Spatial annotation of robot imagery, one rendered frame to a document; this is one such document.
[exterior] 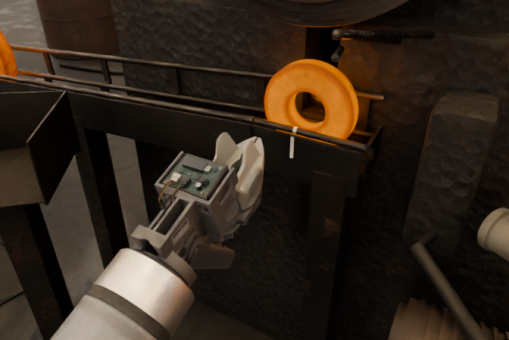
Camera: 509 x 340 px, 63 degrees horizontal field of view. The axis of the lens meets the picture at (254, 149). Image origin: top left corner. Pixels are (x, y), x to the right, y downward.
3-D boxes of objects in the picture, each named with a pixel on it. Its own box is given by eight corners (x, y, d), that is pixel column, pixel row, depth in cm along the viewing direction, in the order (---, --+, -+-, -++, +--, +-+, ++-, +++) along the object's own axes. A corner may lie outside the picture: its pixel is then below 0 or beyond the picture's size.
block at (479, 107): (412, 207, 74) (443, 81, 62) (460, 223, 71) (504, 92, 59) (398, 244, 66) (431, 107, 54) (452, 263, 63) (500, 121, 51)
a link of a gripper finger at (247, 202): (272, 173, 50) (236, 230, 45) (273, 180, 51) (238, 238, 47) (238, 162, 52) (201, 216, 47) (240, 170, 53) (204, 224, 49)
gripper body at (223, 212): (240, 163, 44) (175, 259, 37) (253, 210, 50) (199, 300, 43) (182, 145, 47) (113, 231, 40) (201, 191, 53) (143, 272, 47)
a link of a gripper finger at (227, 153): (252, 112, 52) (213, 165, 47) (259, 145, 56) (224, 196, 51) (231, 107, 53) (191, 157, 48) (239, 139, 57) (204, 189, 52)
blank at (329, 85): (266, 60, 71) (256, 66, 68) (354, 56, 63) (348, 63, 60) (279, 142, 77) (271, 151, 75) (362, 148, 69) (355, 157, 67)
